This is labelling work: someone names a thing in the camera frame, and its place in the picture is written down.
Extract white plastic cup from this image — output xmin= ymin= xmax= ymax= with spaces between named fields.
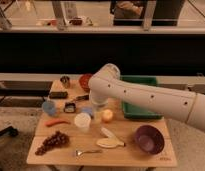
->
xmin=74 ymin=113 xmax=91 ymax=133

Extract black eraser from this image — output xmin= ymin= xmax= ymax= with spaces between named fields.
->
xmin=49 ymin=92 xmax=68 ymax=99

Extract red yellow apple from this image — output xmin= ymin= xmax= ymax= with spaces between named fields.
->
xmin=102 ymin=109 xmax=113 ymax=123

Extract purple grape bunch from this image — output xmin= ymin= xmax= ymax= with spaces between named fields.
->
xmin=35 ymin=131 xmax=69 ymax=155

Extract red bowl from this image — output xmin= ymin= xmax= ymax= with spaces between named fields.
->
xmin=79 ymin=73 xmax=92 ymax=92

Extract blue plastic cup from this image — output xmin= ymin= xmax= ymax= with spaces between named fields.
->
xmin=42 ymin=101 xmax=56 ymax=116

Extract beige wooden spatula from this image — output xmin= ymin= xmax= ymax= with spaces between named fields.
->
xmin=96 ymin=127 xmax=126 ymax=148

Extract orange carrot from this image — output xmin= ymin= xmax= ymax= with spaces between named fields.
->
xmin=45 ymin=120 xmax=71 ymax=127

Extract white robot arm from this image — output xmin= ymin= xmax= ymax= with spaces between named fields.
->
xmin=88 ymin=63 xmax=205 ymax=132

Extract small metal cup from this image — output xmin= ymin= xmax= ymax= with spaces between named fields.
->
xmin=60 ymin=76 xmax=70 ymax=88

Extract metal fork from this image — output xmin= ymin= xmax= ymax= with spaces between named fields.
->
xmin=75 ymin=149 xmax=103 ymax=157

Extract black handled knife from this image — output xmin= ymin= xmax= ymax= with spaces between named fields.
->
xmin=70 ymin=94 xmax=89 ymax=103

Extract green plastic tray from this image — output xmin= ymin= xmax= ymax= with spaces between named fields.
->
xmin=121 ymin=75 xmax=162 ymax=120

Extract blue sponge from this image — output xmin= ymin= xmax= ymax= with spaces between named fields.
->
xmin=81 ymin=107 xmax=94 ymax=118

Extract seated person in background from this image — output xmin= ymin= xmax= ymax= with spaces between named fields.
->
xmin=110 ymin=0 xmax=145 ymax=26

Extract purple bowl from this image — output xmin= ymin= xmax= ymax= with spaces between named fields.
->
xmin=134 ymin=125 xmax=165 ymax=155

